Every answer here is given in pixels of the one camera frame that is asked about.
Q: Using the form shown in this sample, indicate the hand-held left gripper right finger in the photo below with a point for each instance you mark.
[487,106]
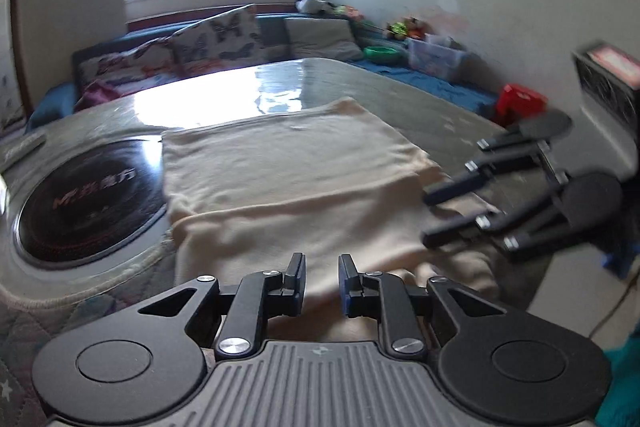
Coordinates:
[342,282]

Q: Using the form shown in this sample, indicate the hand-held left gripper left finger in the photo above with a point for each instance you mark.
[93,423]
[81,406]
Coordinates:
[299,279]

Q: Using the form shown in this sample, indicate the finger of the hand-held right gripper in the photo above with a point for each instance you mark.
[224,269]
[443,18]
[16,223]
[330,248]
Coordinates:
[445,234]
[450,189]

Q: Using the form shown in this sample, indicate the cream knit garment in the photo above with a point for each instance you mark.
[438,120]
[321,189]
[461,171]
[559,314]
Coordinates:
[300,167]

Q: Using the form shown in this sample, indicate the blue sofa cover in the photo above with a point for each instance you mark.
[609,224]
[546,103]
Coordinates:
[440,89]

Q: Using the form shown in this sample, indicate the red plastic stool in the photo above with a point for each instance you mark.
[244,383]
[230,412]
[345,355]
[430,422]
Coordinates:
[520,99]

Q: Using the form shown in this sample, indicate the clear plastic storage box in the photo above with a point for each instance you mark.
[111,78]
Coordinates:
[435,59]

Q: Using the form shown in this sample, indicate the green bowl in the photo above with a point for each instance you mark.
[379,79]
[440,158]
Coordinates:
[382,53]

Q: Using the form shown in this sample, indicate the brown teddy bear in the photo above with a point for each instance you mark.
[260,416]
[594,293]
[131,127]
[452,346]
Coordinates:
[415,27]

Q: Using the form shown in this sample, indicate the teal cloth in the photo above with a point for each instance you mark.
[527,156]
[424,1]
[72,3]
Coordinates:
[622,387]

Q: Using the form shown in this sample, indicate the grey pillow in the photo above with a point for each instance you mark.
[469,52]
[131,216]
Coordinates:
[320,38]

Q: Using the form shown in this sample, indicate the pink green plush toy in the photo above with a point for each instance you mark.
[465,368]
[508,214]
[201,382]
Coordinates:
[347,12]

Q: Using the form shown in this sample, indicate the built-in induction cooker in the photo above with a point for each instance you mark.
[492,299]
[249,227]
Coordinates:
[85,207]

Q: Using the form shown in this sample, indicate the panda plush toy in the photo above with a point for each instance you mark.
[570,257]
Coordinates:
[312,3]

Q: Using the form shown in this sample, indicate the blue sofa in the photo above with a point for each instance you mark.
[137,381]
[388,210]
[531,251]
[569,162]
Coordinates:
[272,32]

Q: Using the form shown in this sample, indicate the square butterfly print pillow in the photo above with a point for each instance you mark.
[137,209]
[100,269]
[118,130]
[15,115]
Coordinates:
[220,37]

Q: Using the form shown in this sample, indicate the pink cloth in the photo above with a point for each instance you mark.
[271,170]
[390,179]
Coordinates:
[97,94]

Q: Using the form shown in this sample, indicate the long butterfly print pillow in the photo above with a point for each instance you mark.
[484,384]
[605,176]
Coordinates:
[125,62]

